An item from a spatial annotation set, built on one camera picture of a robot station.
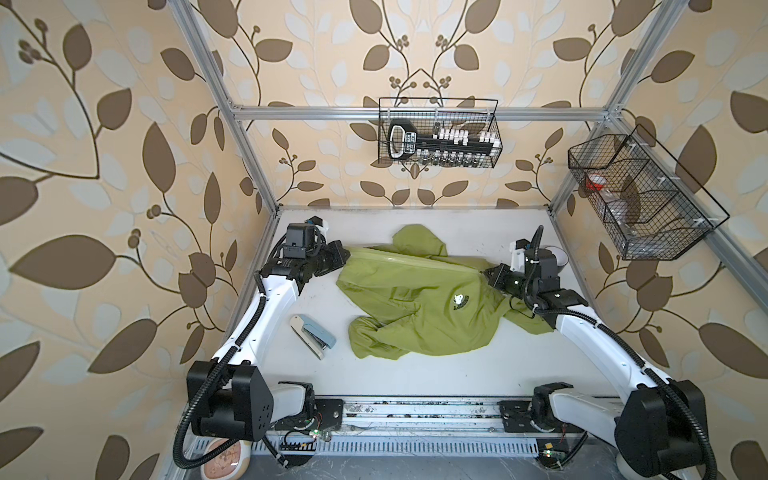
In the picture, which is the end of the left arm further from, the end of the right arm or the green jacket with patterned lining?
the end of the right arm

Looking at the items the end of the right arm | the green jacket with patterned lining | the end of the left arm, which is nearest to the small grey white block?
the green jacket with patterned lining

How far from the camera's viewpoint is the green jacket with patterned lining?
2.76 ft

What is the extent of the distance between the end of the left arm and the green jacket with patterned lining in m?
0.10

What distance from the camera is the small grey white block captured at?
85 cm

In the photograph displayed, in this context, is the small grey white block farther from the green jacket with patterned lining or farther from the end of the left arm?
the end of the left arm

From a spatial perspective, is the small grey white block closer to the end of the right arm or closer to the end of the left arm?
the end of the left arm

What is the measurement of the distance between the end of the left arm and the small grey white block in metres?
0.25

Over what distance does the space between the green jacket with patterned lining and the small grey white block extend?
7 cm

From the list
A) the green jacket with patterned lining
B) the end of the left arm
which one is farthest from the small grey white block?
the end of the left arm

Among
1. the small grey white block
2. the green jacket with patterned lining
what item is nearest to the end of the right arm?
the green jacket with patterned lining

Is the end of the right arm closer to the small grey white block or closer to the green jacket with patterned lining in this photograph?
the green jacket with patterned lining

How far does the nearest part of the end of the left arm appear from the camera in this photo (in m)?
0.58
